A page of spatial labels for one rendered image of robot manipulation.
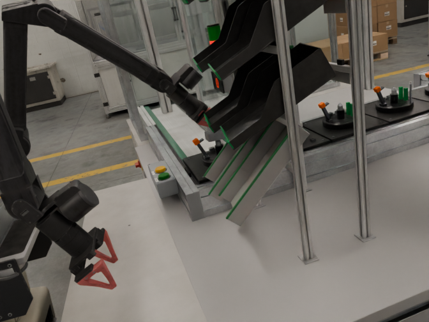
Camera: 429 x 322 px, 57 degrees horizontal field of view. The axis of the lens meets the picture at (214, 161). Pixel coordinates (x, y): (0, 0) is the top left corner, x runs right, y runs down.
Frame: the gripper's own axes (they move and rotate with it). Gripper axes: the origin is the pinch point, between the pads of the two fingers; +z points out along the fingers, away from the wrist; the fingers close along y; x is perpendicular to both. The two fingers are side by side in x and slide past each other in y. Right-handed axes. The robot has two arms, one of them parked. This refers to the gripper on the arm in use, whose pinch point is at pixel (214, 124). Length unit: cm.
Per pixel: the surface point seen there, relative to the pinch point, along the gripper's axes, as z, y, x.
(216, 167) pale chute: 1.2, -20.4, 10.3
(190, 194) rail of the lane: 2.1, -16.2, 22.2
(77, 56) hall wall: -14, 812, 43
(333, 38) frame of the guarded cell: 57, 79, -87
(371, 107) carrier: 52, 5, -48
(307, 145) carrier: 28.0, -11.4, -15.1
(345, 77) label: -1, -48, -27
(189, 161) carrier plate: 4.6, 7.0, 16.1
